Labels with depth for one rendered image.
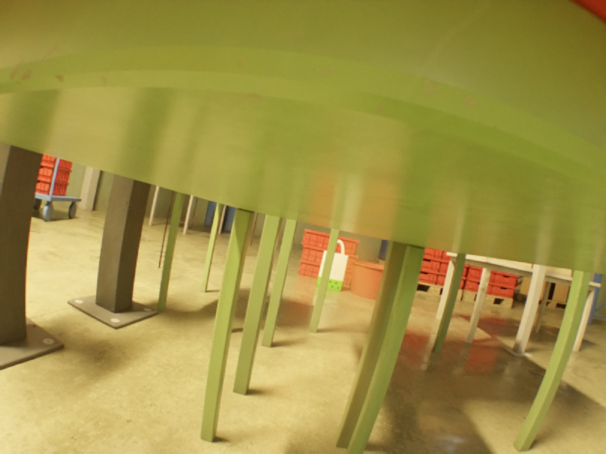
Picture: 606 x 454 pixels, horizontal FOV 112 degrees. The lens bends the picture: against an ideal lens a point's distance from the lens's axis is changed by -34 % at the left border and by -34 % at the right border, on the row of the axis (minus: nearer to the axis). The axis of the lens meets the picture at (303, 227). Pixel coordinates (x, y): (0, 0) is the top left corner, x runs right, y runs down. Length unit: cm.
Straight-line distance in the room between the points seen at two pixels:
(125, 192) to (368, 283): 218
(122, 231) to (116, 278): 19
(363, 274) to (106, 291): 215
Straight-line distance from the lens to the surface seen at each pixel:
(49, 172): 386
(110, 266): 131
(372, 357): 70
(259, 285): 82
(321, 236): 335
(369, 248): 923
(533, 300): 216
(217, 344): 62
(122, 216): 126
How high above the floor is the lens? 50
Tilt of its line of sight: level
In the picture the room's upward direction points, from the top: 12 degrees clockwise
